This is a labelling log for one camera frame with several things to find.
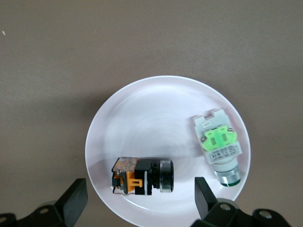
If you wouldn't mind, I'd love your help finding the brown table mat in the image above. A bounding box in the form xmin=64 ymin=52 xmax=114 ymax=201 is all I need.
xmin=0 ymin=0 xmax=303 ymax=227

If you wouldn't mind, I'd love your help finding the pink round plate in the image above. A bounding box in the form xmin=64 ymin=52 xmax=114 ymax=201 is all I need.
xmin=85 ymin=75 xmax=251 ymax=224

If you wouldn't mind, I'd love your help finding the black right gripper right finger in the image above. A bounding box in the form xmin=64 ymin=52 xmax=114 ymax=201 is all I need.
xmin=191 ymin=176 xmax=251 ymax=227

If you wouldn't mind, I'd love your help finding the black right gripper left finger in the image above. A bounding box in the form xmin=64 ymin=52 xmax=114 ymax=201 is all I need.
xmin=26 ymin=178 xmax=89 ymax=227

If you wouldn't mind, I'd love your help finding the orange black push-button switch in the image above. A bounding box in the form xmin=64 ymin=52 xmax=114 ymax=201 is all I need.
xmin=110 ymin=156 xmax=175 ymax=196

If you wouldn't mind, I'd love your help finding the green white push-button switch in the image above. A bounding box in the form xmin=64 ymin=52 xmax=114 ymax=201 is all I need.
xmin=191 ymin=108 xmax=242 ymax=187

